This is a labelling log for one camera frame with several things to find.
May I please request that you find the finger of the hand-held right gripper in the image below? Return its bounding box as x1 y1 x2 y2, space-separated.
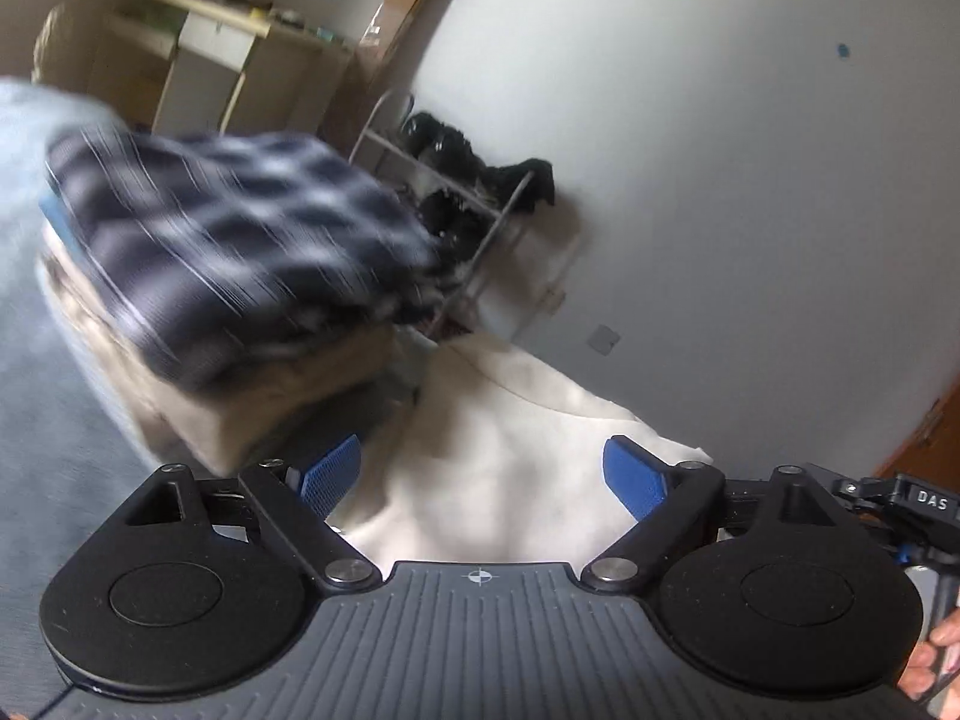
831 474 899 517

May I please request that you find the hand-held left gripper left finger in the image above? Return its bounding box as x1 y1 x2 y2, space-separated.
122 433 380 592

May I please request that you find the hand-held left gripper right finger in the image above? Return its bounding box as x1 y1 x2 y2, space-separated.
581 433 856 593

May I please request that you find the person's right hand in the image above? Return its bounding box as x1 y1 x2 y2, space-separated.
898 604 960 707

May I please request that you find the wooden door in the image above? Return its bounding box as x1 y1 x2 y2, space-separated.
874 382 960 482

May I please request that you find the cream knit garment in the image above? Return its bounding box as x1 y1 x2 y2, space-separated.
41 236 402 477

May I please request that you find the cream folded garment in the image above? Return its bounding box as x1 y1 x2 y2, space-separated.
334 334 715 565

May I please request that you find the blue plaid shirt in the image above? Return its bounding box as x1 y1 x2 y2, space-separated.
43 129 470 395

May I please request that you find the white metal rack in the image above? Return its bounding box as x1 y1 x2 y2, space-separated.
349 90 542 338

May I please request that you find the black shoe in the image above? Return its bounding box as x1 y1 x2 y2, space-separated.
400 111 472 164
414 189 492 260
480 157 557 215

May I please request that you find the pale blue folded cloth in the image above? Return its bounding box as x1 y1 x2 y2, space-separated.
37 191 87 252

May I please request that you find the wooden desk with drawers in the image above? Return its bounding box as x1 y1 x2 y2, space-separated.
90 0 357 155

